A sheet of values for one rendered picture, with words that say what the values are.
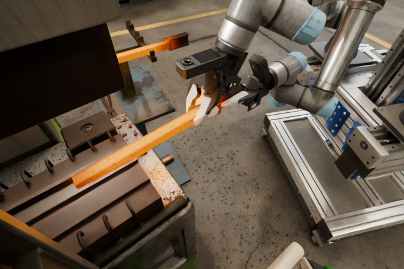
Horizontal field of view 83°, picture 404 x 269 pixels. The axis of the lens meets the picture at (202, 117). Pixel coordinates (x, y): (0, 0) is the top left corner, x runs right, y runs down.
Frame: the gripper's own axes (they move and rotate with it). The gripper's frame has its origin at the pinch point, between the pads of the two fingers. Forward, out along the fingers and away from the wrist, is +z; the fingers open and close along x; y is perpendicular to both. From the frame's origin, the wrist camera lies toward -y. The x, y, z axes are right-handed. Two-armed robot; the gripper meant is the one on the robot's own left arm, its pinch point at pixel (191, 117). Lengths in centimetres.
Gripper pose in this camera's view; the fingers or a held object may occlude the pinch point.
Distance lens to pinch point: 58.2
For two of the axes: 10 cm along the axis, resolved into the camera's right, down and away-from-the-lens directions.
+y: 6.9, -0.6, 7.2
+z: -3.9, 8.1, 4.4
